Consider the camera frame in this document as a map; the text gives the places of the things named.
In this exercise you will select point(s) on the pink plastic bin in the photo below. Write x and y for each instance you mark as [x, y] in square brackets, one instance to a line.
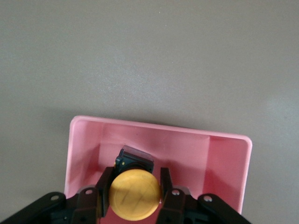
[187, 151]

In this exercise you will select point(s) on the yellow push button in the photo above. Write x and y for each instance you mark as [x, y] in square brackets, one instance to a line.
[135, 193]

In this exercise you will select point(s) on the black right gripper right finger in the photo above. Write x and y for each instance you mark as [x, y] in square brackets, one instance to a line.
[174, 205]

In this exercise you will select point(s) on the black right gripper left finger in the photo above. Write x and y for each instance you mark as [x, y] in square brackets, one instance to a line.
[87, 205]

